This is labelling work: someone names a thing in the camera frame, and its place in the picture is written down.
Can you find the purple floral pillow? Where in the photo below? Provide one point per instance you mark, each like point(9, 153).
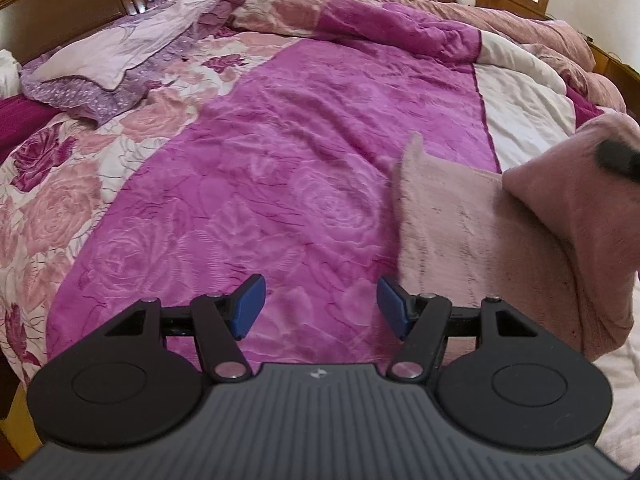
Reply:
point(110, 55)

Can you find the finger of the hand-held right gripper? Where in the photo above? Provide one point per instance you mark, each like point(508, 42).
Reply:
point(620, 160)

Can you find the dark magenta cloth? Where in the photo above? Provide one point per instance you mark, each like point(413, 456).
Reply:
point(22, 122)

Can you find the wooden bed frame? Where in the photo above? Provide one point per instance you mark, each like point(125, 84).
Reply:
point(17, 410)

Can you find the dusty pink comforter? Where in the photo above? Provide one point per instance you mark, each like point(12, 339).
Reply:
point(530, 35)

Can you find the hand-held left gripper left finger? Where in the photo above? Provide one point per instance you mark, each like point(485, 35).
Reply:
point(248, 307)

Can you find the white cloth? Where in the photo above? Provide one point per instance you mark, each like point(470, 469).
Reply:
point(7, 75)

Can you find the magenta patchwork blanket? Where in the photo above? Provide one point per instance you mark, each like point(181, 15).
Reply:
point(275, 160)

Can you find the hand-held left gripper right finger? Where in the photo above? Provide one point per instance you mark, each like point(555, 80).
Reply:
point(394, 307)

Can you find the wooden headboard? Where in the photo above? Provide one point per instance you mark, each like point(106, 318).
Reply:
point(65, 5)

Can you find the pink knit cardigan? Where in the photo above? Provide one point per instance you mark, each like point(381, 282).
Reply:
point(500, 235)

